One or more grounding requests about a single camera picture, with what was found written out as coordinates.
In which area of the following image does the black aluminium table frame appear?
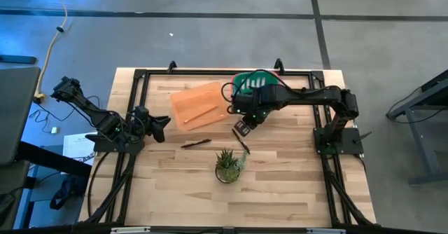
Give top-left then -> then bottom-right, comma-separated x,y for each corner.
78,67 -> 377,228

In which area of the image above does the black flat bar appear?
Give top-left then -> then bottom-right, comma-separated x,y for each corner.
0,54 -> 38,66

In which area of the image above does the succulent plant in black pot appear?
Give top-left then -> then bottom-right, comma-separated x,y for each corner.
214,148 -> 248,185

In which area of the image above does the black strap bundle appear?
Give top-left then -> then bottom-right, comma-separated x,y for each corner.
49,173 -> 89,211

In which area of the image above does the orange translucent plastic tray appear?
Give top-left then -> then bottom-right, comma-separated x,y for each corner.
169,81 -> 231,132

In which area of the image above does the dark cable along frame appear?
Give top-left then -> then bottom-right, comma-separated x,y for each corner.
86,151 -> 112,224

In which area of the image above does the black desk beam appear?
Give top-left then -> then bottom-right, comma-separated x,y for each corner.
15,141 -> 92,179

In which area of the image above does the white paper sheet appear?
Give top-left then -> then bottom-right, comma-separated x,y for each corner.
62,131 -> 98,167

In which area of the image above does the orange pencil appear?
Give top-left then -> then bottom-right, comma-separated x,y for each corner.
184,104 -> 220,124

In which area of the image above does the green basket with orange rim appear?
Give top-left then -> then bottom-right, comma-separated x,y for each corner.
230,70 -> 282,98

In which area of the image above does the silver bracket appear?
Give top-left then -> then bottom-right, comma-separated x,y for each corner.
110,226 -> 152,234
305,228 -> 347,234

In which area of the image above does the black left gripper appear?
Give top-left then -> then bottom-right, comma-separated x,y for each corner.
132,104 -> 172,144

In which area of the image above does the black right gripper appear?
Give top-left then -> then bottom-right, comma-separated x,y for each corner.
229,93 -> 272,138

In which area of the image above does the black pen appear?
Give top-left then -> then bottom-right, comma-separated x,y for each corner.
234,132 -> 251,155
180,138 -> 213,149

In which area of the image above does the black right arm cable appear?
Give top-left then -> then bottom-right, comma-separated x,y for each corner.
220,68 -> 293,115

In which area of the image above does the grey desk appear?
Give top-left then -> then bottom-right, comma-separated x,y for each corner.
0,65 -> 42,167

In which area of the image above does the yellow cable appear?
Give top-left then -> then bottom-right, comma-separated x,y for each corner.
34,0 -> 69,100

